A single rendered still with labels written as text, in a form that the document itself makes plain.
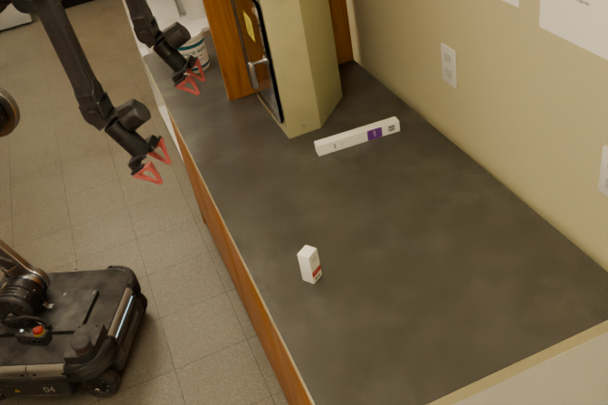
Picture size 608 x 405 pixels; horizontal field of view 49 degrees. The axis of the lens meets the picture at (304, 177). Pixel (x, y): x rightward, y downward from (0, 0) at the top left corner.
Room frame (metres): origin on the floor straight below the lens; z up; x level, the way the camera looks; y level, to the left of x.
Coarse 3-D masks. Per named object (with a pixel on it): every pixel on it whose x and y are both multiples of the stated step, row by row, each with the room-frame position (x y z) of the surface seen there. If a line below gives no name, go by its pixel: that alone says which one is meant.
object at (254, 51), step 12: (240, 0) 1.98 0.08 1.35; (252, 0) 1.84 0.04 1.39; (240, 12) 2.02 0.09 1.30; (252, 12) 1.86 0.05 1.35; (240, 24) 2.06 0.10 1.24; (252, 24) 1.89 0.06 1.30; (264, 36) 1.80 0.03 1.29; (252, 48) 1.96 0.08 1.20; (264, 48) 1.81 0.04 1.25; (252, 60) 2.00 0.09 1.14; (264, 72) 1.88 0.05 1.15; (264, 84) 1.91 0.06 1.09; (264, 96) 1.95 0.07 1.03; (276, 96) 1.80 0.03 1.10; (276, 108) 1.83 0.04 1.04
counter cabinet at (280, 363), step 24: (192, 168) 2.34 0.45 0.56; (216, 216) 1.94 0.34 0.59; (216, 240) 2.27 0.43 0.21; (240, 264) 1.65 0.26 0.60; (240, 288) 1.89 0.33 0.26; (264, 312) 1.39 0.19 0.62; (264, 336) 1.57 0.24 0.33; (600, 336) 0.87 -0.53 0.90; (288, 360) 1.20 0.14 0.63; (552, 360) 0.84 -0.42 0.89; (576, 360) 0.86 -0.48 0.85; (600, 360) 0.87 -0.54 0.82; (288, 384) 1.33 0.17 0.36; (504, 384) 0.81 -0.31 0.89; (528, 384) 0.83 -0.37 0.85; (552, 384) 0.84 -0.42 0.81; (576, 384) 0.86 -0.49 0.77; (600, 384) 0.88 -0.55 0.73
